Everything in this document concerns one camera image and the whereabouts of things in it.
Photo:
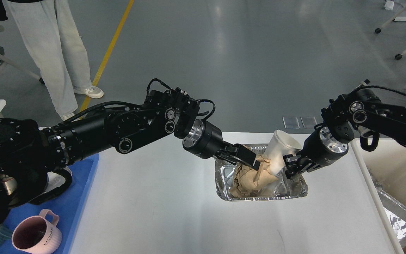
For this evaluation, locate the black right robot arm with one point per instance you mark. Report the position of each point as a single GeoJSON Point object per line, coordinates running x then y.
{"type": "Point", "coordinates": [360, 110]}

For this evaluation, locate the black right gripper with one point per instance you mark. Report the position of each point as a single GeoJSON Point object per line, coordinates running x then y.
{"type": "Point", "coordinates": [320, 147]}

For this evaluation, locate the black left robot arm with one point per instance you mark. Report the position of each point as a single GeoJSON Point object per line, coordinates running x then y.
{"type": "Point", "coordinates": [28, 154]}

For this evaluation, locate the stainless steel tray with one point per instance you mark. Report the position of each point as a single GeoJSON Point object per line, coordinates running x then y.
{"type": "Point", "coordinates": [59, 180]}

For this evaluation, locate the blue plastic tray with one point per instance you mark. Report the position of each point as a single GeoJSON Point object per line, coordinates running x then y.
{"type": "Point", "coordinates": [68, 206]}

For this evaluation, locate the pink mug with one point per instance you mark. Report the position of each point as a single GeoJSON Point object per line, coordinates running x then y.
{"type": "Point", "coordinates": [38, 234]}

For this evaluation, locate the person legs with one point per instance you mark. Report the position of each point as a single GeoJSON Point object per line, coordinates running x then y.
{"type": "Point", "coordinates": [51, 37]}

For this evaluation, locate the white bin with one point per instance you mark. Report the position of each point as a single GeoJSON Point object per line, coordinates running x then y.
{"type": "Point", "coordinates": [386, 165]}

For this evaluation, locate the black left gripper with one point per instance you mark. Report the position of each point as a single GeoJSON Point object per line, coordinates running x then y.
{"type": "Point", "coordinates": [205, 140]}

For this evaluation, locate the white paper cup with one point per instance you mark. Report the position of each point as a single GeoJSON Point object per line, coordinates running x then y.
{"type": "Point", "coordinates": [281, 144]}

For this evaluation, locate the aluminium foil tray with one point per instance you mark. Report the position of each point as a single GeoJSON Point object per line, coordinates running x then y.
{"type": "Point", "coordinates": [283, 188]}

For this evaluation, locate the brown paper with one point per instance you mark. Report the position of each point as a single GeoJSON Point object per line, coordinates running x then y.
{"type": "Point", "coordinates": [250, 183]}

